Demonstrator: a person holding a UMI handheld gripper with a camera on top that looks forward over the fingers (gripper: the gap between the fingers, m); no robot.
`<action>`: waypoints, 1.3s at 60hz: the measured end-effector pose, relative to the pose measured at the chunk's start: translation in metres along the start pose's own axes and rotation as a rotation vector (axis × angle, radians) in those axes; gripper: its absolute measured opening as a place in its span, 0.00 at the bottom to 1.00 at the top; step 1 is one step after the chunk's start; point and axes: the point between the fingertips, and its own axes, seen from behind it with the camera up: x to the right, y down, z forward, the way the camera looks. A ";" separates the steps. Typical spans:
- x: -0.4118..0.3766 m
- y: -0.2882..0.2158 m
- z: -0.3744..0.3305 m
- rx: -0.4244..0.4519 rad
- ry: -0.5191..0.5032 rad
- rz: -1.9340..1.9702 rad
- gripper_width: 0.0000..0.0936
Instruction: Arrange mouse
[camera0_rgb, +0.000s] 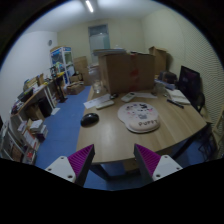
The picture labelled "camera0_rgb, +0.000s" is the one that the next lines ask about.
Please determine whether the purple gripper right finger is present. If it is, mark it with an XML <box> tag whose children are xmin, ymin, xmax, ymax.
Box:
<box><xmin>134</xmin><ymin>144</ymin><xmax>182</xmax><ymax>183</ymax></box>

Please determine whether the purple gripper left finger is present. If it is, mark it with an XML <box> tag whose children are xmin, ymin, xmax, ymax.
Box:
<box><xmin>46</xmin><ymin>144</ymin><xmax>95</xmax><ymax>186</ymax></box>

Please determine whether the black computer mouse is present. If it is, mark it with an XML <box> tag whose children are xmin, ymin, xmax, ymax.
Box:
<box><xmin>80</xmin><ymin>113</ymin><xmax>99</xmax><ymax>127</ymax></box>

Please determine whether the white puppy mouse pad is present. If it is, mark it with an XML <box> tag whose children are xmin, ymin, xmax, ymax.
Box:
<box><xmin>117</xmin><ymin>102</ymin><xmax>160</xmax><ymax>133</ymax></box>

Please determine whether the black pen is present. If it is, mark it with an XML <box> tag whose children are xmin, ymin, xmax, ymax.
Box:
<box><xmin>167</xmin><ymin>99</ymin><xmax>184</xmax><ymax>109</ymax></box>

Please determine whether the white remote control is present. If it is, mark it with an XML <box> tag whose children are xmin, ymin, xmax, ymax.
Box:
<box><xmin>95</xmin><ymin>100</ymin><xmax>114</xmax><ymax>110</ymax></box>

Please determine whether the wooden side desk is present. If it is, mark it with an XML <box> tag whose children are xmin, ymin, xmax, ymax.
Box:
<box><xmin>11</xmin><ymin>81</ymin><xmax>59</xmax><ymax>120</ymax></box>

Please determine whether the white notebook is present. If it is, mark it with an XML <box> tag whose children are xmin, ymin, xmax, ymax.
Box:
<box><xmin>169</xmin><ymin>90</ymin><xmax>190</xmax><ymax>104</ymax></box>

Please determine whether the white calculator remote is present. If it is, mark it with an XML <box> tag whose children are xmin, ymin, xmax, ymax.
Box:
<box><xmin>121</xmin><ymin>92</ymin><xmax>136</xmax><ymax>102</ymax></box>

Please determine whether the cardboard box on floor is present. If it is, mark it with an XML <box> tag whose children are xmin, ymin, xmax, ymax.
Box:
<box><xmin>67</xmin><ymin>83</ymin><xmax>85</xmax><ymax>95</ymax></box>

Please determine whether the small black object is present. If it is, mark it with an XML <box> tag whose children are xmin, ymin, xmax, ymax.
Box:
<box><xmin>110</xmin><ymin>93</ymin><xmax>119</xmax><ymax>100</ymax></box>

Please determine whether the clear glass jar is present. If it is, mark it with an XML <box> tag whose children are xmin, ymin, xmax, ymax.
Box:
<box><xmin>90</xmin><ymin>68</ymin><xmax>102</xmax><ymax>93</ymax></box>

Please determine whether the black monitor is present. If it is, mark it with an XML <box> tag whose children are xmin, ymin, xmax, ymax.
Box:
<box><xmin>178</xmin><ymin>66</ymin><xmax>201</xmax><ymax>99</ymax></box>

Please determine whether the large cardboard box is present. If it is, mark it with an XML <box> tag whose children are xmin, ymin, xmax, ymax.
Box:
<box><xmin>99</xmin><ymin>53</ymin><xmax>155</xmax><ymax>94</ymax></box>

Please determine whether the cardboard box in corner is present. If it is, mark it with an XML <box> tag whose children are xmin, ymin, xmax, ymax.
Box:
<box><xmin>149</xmin><ymin>46</ymin><xmax>167</xmax><ymax>75</ymax></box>

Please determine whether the white door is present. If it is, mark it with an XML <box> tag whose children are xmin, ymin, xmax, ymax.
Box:
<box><xmin>88</xmin><ymin>24</ymin><xmax>110</xmax><ymax>63</ymax></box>

